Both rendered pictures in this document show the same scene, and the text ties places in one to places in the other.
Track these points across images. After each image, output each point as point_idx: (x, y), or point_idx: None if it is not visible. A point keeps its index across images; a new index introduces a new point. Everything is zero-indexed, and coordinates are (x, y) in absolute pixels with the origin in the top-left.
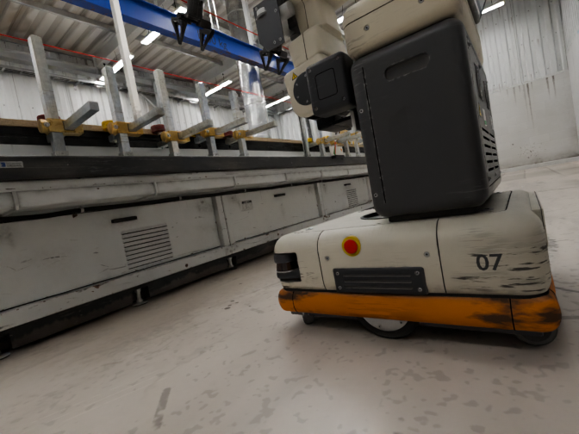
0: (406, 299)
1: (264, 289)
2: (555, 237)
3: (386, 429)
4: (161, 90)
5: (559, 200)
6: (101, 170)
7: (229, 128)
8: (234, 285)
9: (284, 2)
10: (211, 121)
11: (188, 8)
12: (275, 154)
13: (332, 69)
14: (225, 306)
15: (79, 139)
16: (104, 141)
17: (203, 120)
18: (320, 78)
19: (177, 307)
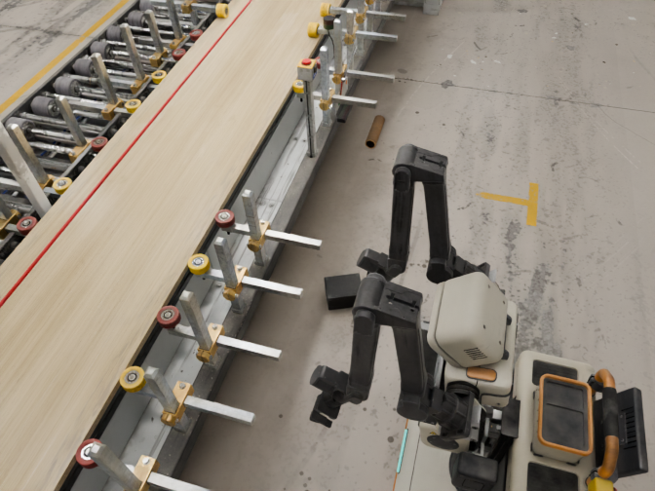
0: None
1: (322, 444)
2: (566, 355)
3: None
4: (196, 319)
5: (585, 182)
6: (180, 473)
7: (270, 292)
8: (276, 420)
9: (443, 387)
10: (280, 355)
11: (332, 405)
12: (263, 157)
13: (482, 484)
14: (300, 486)
15: (105, 420)
16: (123, 391)
17: (227, 280)
18: (470, 481)
19: (243, 483)
